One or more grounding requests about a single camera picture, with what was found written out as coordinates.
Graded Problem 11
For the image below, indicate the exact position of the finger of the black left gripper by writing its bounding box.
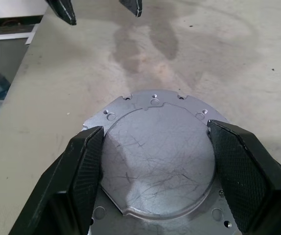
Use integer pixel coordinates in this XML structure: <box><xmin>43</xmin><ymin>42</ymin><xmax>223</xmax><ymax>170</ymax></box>
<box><xmin>119</xmin><ymin>0</ymin><xmax>143</xmax><ymax>18</ymax></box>
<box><xmin>45</xmin><ymin>0</ymin><xmax>77</xmax><ymax>26</ymax></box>

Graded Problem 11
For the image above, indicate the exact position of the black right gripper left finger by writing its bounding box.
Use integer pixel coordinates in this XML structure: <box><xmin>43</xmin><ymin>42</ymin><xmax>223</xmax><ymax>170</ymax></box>
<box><xmin>8</xmin><ymin>125</ymin><xmax>105</xmax><ymax>235</ymax></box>

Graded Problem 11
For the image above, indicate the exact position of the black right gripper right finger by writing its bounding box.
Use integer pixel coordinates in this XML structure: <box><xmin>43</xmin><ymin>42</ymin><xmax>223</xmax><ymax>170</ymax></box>
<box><xmin>207</xmin><ymin>119</ymin><xmax>281</xmax><ymax>235</ymax></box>

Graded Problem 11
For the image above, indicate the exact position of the grey metal motor lid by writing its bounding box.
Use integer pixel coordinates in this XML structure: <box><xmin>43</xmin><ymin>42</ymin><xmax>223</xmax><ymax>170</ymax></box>
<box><xmin>83</xmin><ymin>89</ymin><xmax>232</xmax><ymax>235</ymax></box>

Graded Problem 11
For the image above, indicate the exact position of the white shelf unit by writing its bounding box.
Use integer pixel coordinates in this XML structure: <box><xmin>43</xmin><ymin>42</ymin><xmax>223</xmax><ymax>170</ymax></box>
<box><xmin>0</xmin><ymin>14</ymin><xmax>45</xmax><ymax>45</ymax></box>

